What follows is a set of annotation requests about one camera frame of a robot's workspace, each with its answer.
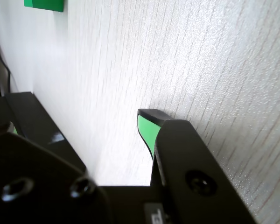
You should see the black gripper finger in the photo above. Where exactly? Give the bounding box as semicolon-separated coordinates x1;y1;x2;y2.
0;91;109;224

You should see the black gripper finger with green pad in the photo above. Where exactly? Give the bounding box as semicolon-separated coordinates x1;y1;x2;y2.
137;108;256;224

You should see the green cube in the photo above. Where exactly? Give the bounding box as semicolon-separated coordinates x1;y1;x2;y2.
24;0;65;13

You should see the thin black cable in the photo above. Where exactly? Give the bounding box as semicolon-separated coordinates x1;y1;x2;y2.
0;23;13;94

